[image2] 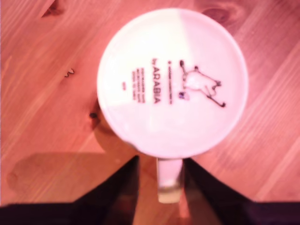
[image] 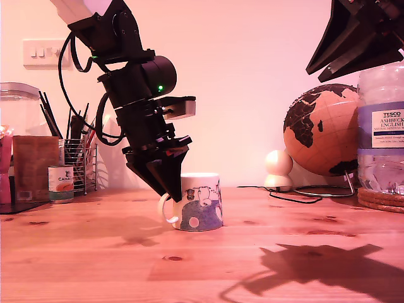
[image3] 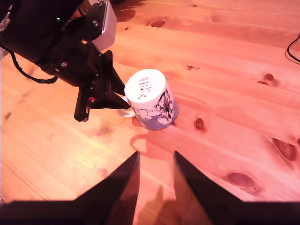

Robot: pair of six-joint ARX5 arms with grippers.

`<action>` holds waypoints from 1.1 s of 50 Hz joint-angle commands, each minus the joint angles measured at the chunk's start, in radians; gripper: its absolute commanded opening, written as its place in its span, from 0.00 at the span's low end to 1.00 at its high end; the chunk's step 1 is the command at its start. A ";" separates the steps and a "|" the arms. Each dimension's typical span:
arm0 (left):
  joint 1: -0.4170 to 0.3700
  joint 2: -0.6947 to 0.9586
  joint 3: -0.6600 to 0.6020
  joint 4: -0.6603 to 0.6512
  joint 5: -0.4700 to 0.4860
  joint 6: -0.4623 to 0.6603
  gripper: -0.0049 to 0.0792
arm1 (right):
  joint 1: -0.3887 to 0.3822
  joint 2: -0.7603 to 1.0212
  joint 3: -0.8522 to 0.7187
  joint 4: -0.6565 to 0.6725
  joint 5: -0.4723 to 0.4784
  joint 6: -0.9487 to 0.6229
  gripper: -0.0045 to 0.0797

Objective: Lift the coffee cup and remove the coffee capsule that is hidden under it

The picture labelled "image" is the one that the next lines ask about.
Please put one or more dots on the metal globe stand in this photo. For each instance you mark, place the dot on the metal globe stand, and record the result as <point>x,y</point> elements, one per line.
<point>349,183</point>

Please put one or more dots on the small tin can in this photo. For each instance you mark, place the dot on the small tin can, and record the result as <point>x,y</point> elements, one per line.
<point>60,186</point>

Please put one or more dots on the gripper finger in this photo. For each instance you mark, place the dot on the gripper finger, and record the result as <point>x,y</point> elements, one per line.
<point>331,38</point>
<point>363,53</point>

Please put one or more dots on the black chopstick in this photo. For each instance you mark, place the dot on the black chopstick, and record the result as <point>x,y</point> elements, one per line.
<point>47,110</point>
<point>49,121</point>
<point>51,110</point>

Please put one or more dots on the white-tipped brush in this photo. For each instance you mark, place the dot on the white-tipped brush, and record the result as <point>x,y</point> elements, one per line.
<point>107,119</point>

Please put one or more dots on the slim black stick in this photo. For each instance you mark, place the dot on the slim black stick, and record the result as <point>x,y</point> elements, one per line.
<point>84,120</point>

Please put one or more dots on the white two-ball figure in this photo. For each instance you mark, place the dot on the white two-ball figure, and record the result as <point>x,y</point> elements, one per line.
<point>277,163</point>

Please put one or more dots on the white wall switch plate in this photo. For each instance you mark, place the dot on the white wall switch plate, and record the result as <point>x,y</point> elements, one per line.
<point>47,61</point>

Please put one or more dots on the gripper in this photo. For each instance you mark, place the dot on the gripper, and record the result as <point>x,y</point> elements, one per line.
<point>142,132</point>

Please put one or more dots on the cork globe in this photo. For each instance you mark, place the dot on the cork globe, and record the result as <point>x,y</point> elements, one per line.
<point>334,132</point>

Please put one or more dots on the red pencil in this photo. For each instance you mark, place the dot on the red pencil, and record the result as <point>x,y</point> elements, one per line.
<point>92,129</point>

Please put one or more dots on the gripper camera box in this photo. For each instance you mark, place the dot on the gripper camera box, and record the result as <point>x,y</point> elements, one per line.
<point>183,107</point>

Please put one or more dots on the white mug with blue print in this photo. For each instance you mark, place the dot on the white mug with blue print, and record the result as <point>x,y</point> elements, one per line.
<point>202,216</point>

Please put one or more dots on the glass jar with metal lid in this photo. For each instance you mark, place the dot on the glass jar with metal lid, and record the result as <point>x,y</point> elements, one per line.
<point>17,109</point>

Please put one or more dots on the black flat stand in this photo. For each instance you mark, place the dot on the black flat stand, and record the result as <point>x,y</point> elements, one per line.
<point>17,207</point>

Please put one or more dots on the pink packet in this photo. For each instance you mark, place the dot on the pink packet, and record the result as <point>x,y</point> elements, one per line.
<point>5,164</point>

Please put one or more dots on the brown cardboard box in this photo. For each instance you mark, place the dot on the brown cardboard box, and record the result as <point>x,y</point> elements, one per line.
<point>34,165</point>

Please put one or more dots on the large plastic water bottle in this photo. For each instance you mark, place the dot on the large plastic water bottle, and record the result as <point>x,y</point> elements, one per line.
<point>388,132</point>

